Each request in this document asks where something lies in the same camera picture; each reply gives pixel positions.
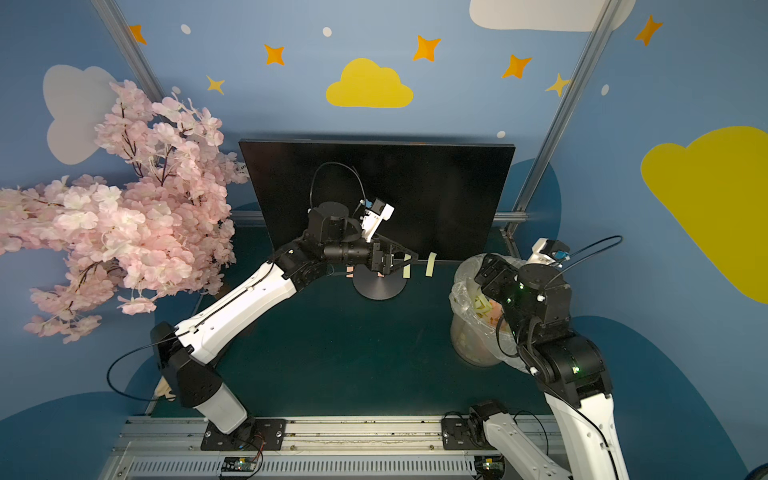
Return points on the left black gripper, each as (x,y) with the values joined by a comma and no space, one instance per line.
(384,258)

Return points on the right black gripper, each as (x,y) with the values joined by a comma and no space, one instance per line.
(491,273)

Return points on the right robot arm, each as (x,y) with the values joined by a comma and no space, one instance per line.
(567,367)

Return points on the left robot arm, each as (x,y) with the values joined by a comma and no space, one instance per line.
(185,352)

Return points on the pile of discarded sticky notes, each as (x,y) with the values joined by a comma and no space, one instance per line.
(485,312)

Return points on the round grey monitor stand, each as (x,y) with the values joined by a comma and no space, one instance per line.
(375,287)

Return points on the black computer monitor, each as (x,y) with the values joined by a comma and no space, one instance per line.
(444,196)

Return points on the bin with plastic bag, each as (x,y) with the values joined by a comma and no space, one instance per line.
(475,332)

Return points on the right green circuit board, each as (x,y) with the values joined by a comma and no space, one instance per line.
(489,468)

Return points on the green circuit board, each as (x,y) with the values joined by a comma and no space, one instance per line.
(489,468)
(238,465)

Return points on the pink cherry blossom tree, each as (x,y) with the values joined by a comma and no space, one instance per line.
(167,232)

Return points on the left green circuit board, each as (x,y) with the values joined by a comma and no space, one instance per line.
(238,465)

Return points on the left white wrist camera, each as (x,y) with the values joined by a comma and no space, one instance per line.
(374,214)

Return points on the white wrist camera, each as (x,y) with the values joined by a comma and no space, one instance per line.
(549,252)
(374,214)

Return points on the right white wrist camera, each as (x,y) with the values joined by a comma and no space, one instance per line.
(549,252)

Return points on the right aluminium frame post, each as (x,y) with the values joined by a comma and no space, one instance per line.
(585,66)

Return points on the aluminium frame post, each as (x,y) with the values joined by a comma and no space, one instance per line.
(585,66)
(118,28)

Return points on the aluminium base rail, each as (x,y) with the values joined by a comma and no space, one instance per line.
(324,447)

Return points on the left aluminium frame post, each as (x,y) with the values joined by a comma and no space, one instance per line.
(118,28)

